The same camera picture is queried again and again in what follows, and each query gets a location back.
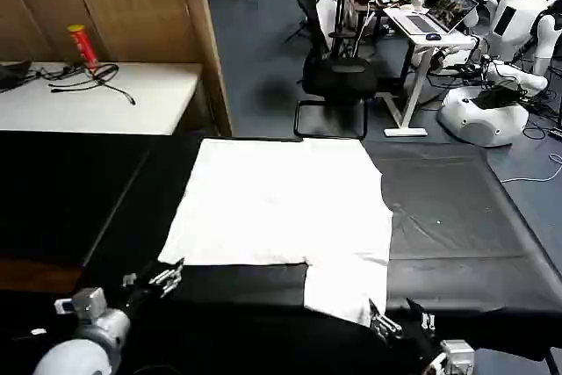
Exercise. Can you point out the white standing desk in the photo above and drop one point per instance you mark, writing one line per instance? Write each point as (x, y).
(417, 85)

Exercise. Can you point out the silver open laptop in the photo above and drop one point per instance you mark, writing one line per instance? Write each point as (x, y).
(452, 8)

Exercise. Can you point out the white side table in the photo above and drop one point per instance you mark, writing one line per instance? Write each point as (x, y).
(153, 98)

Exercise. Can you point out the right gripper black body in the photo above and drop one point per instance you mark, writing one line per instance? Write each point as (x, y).
(417, 346)

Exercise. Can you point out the red cylindrical can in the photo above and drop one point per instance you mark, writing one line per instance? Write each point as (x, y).
(83, 45)

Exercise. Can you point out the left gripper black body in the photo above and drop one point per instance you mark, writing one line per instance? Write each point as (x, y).
(138, 291)

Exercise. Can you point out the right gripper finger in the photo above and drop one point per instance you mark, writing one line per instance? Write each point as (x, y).
(386, 326)
(426, 321)

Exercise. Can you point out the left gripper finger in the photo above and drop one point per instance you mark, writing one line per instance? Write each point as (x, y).
(169, 271)
(172, 285)

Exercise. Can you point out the dark computer mouse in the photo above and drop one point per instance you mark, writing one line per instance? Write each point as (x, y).
(433, 36)

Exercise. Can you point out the black office chair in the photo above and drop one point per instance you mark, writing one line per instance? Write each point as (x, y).
(338, 76)

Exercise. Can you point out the white printed t-shirt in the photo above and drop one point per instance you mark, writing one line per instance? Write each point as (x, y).
(272, 199)

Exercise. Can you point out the black bag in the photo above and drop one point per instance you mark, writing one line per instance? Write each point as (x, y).
(13, 74)

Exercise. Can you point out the white humanoid robot with base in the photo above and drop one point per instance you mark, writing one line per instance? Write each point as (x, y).
(509, 23)

